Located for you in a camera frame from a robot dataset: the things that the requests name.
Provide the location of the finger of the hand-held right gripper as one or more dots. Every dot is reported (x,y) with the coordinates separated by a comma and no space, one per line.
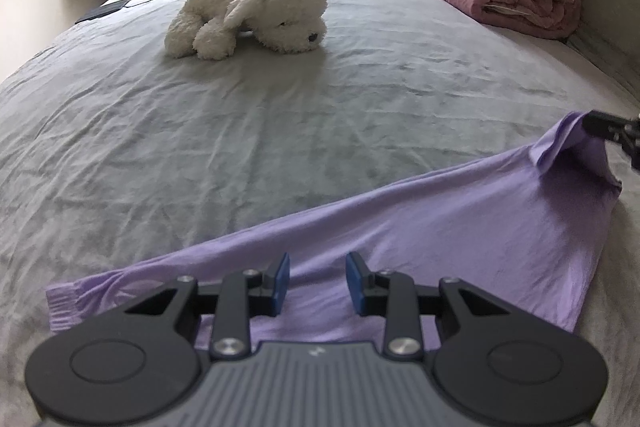
(600,124)
(634,154)

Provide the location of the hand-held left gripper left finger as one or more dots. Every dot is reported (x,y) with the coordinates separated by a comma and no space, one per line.
(282,282)

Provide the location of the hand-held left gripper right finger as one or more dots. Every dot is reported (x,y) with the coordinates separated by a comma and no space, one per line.
(354,282)

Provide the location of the purple pants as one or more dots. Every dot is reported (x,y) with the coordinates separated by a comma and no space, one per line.
(450,232)

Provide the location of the white plush dog toy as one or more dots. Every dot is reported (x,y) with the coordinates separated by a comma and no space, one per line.
(270,12)

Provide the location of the dark tablet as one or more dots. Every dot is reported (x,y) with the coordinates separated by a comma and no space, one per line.
(102,11)

